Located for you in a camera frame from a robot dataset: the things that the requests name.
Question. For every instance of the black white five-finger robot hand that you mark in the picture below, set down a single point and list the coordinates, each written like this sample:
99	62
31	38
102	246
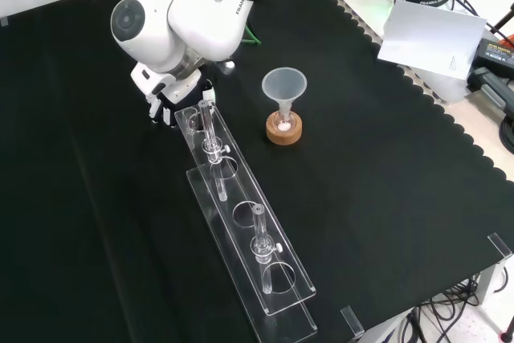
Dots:
176	92

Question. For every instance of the black tripod leg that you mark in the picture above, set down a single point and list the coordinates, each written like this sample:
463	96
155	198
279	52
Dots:
502	23

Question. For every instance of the pale board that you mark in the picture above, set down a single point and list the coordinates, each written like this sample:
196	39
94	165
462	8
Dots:
433	37

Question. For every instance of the clear acrylic funnel stand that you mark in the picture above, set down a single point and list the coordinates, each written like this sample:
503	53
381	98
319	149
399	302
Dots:
249	238

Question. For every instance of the black power supply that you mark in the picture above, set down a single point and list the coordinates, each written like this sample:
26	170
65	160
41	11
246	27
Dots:
496	51

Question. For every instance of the small round-bottom glass flask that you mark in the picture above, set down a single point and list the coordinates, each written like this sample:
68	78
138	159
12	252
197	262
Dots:
284	126

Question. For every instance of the black table cloth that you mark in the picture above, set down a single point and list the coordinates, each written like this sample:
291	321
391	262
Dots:
381	198

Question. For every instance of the grey tape piece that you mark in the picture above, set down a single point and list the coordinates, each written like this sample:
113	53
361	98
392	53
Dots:
3	21

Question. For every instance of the translucent plastic funnel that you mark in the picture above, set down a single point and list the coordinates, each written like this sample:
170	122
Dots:
284	84

